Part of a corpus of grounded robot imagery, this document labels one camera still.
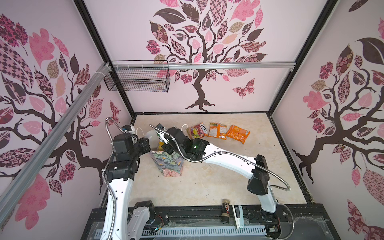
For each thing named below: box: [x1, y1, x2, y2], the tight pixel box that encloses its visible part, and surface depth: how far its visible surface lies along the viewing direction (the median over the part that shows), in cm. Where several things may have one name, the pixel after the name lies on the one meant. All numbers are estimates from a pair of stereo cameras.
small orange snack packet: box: [207, 122, 228, 140], surface depth 108 cm
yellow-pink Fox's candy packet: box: [187, 122, 208, 139], surface depth 107 cm
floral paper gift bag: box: [147, 129, 184, 177], surface depth 78 cm
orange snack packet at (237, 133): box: [227, 124, 251, 145], surface depth 108 cm
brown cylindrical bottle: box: [221, 198, 230, 224], surface depth 74 cm
